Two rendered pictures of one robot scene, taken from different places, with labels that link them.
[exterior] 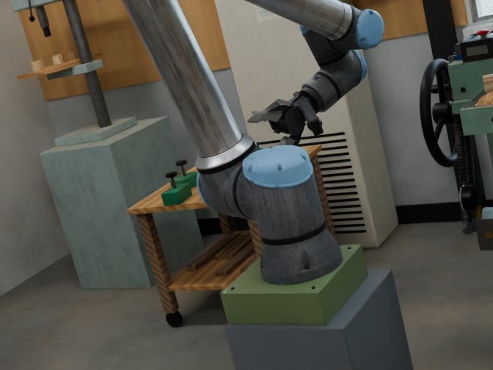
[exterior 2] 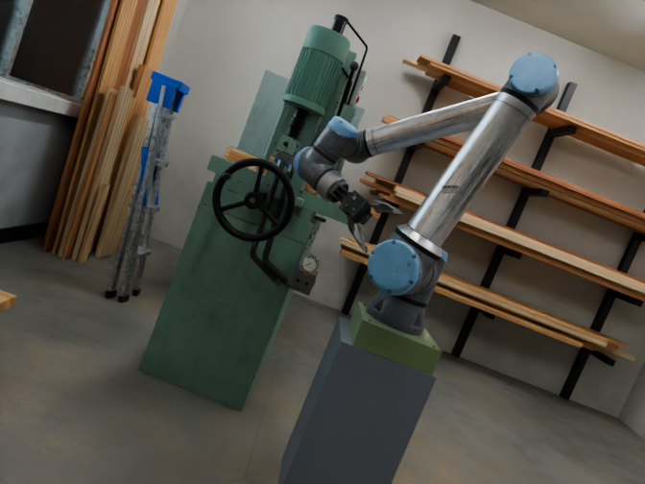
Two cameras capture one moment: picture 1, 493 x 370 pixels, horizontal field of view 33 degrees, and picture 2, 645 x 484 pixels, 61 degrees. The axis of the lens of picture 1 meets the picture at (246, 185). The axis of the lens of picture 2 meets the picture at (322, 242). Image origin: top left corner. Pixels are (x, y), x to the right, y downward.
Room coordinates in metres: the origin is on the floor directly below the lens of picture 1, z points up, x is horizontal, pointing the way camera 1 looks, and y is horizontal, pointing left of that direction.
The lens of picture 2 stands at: (3.01, 1.14, 0.96)
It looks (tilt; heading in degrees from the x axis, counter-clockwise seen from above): 6 degrees down; 235
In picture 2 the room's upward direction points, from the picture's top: 22 degrees clockwise
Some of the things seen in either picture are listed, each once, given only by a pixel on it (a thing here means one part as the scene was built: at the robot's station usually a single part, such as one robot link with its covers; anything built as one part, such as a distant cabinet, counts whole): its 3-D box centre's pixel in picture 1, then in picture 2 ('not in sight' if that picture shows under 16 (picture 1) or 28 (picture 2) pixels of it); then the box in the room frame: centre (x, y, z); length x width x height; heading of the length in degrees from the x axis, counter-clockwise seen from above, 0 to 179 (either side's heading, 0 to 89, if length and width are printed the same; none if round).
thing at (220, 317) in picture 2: not in sight; (235, 295); (1.89, -0.93, 0.36); 0.58 x 0.45 x 0.71; 54
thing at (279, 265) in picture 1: (297, 246); (399, 307); (1.79, -0.08, 0.68); 0.19 x 0.19 x 0.10
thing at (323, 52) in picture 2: not in sight; (316, 72); (1.96, -0.83, 1.35); 0.18 x 0.18 x 0.31
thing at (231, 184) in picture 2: not in sight; (267, 197); (1.99, -0.79, 0.82); 0.40 x 0.21 x 0.04; 144
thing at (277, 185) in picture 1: (280, 189); (416, 267); (1.80, -0.07, 0.82); 0.17 x 0.15 x 0.18; 31
